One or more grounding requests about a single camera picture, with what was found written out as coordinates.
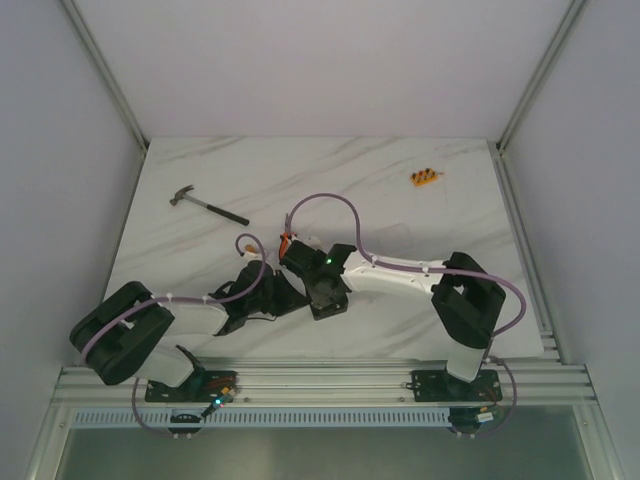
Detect black fuse box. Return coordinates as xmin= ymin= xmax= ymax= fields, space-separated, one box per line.
xmin=310 ymin=295 xmax=349 ymax=321

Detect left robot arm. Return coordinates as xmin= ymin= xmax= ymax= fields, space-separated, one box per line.
xmin=69 ymin=260 xmax=309 ymax=402

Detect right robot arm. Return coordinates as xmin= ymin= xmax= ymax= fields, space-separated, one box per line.
xmin=279 ymin=240 xmax=506 ymax=399

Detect orange fuse holder block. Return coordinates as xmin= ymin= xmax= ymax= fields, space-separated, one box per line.
xmin=409 ymin=168 xmax=444 ymax=187

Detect claw hammer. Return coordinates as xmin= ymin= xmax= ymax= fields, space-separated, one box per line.
xmin=169 ymin=185 xmax=250 ymax=226

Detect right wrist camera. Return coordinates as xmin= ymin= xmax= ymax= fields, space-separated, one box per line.
xmin=302 ymin=236 xmax=322 ymax=249

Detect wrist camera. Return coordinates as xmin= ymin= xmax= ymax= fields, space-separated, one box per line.
xmin=302 ymin=236 xmax=322 ymax=249
xmin=241 ymin=250 xmax=272 ymax=267

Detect orange handled pliers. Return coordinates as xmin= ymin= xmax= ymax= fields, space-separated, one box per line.
xmin=278 ymin=232 xmax=297 ymax=258

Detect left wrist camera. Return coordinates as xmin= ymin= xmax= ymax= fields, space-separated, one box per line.
xmin=241 ymin=250 xmax=272 ymax=267

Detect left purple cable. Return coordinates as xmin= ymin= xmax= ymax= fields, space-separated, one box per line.
xmin=79 ymin=232 xmax=269 ymax=441

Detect purple cable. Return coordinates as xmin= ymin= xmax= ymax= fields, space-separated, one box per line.
xmin=79 ymin=232 xmax=269 ymax=441
xmin=285 ymin=192 xmax=527 ymax=440

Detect white slotted cable duct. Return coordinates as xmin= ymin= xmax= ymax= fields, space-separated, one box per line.
xmin=70 ymin=406 xmax=451 ymax=429

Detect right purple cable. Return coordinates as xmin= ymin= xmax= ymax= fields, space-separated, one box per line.
xmin=285 ymin=192 xmax=527 ymax=440

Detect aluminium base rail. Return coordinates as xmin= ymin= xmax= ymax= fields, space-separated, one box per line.
xmin=51 ymin=358 xmax=597 ymax=406

